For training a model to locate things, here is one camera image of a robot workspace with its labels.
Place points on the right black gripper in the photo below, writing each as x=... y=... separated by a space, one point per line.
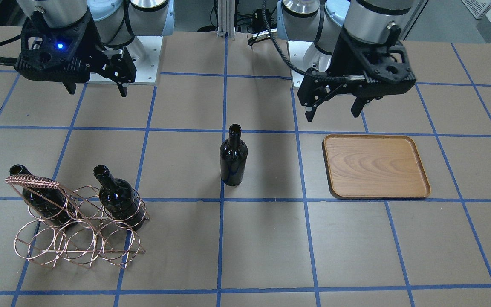
x=99 y=47

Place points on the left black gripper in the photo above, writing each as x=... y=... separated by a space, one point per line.
x=338 y=63

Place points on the dark wine bottle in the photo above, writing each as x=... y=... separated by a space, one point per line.
x=233 y=156
x=48 y=203
x=119 y=198

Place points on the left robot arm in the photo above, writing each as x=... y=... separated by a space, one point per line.
x=321 y=21

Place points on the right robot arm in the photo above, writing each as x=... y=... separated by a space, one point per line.
x=118 y=22

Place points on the wooden serving tray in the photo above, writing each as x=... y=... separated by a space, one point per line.
x=360 y=166

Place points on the white plastic crate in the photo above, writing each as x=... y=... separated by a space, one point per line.
x=477 y=8

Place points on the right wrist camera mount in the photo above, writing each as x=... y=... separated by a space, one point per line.
x=63 y=54

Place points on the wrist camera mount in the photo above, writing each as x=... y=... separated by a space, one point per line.
x=63 y=54
x=385 y=67

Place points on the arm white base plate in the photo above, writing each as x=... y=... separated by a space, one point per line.
x=305 y=54
x=145 y=52

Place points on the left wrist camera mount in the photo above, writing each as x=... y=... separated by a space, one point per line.
x=385 y=67

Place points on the copper wire bottle basket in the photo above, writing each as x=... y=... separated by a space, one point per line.
x=91 y=234

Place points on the aluminium frame post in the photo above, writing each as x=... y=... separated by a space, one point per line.
x=226 y=18

